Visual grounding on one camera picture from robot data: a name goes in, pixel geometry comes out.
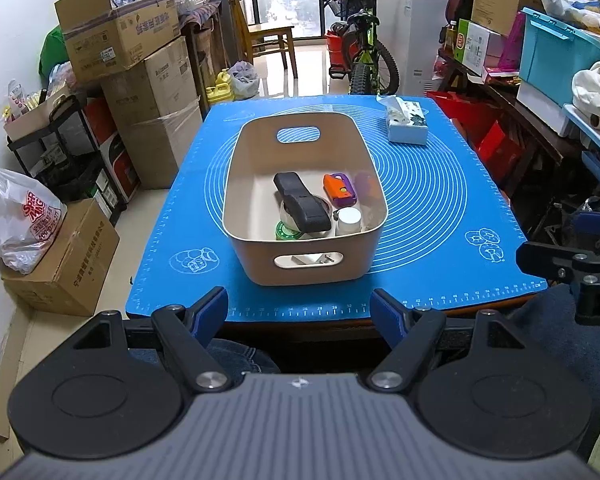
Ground white tape roll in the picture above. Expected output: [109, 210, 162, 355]
[278, 197, 334, 232]

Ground red paper bag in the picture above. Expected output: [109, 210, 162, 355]
[426, 90, 524, 187]

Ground white pill bottle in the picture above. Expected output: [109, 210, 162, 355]
[334, 207, 364, 236]

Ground cardboard tray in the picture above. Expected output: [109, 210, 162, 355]
[3, 87, 77, 143]

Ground orange and purple toy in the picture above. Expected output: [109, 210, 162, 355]
[322, 173, 356, 207]

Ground white foam box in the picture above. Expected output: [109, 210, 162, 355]
[515, 80, 577, 138]

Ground dark wooden side table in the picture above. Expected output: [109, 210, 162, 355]
[436, 47, 582, 201]

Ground blue silicone baking mat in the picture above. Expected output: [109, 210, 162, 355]
[126, 93, 549, 324]

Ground red and white box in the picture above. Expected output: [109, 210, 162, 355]
[82, 95, 142, 202]

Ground red plastic bucket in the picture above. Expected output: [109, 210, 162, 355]
[326, 30, 357, 67]

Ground black oblong device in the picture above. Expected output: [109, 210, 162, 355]
[273, 172, 332, 232]

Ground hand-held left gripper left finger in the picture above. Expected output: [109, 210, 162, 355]
[73, 286, 232, 394]

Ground green and black bicycle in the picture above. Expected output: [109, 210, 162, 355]
[302, 0, 402, 97]

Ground white plastic bag red print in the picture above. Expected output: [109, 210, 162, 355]
[0, 162, 69, 275]

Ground open cardboard box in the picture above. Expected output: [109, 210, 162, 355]
[54, 0, 187, 87]

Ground brown cardboard box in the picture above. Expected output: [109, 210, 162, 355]
[1, 198, 122, 317]

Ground white freezer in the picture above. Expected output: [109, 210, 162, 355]
[374, 0, 454, 98]

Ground yellow plastic bottle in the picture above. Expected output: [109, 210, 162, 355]
[205, 68, 237, 106]

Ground teal storage bin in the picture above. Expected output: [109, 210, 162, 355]
[518, 7, 600, 109]

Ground green and white box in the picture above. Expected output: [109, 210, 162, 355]
[453, 18, 504, 74]

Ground beige plastic basket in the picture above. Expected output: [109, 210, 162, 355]
[222, 112, 389, 287]

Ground printed cardboard box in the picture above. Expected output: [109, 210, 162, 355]
[100, 35, 204, 126]

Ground grey plastic bag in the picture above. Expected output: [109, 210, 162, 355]
[228, 60, 261, 100]

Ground white cloth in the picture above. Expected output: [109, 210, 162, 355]
[572, 61, 600, 114]

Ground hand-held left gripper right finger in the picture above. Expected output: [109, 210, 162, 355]
[367, 287, 528, 393]

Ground person's blue jeans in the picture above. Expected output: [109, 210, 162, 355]
[129, 284, 597, 457]

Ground white floral tissue box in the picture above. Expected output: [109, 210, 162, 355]
[377, 95, 430, 146]

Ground green round tin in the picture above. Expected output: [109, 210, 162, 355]
[274, 220, 307, 242]

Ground black shelf cart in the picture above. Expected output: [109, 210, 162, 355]
[7, 93, 142, 212]

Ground wooden chair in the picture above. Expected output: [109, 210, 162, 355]
[227, 0, 299, 79]

